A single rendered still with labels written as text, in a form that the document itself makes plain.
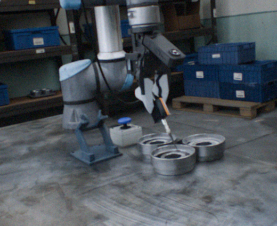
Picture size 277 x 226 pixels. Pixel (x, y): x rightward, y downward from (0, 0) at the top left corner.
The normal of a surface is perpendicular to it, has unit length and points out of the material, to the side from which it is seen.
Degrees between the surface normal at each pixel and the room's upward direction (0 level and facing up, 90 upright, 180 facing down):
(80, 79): 89
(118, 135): 90
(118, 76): 95
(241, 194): 0
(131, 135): 90
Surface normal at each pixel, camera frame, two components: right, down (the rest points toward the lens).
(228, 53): -0.73, 0.22
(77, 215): -0.11, -0.97
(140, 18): -0.26, 0.23
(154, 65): 0.55, 0.12
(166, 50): 0.22, -0.76
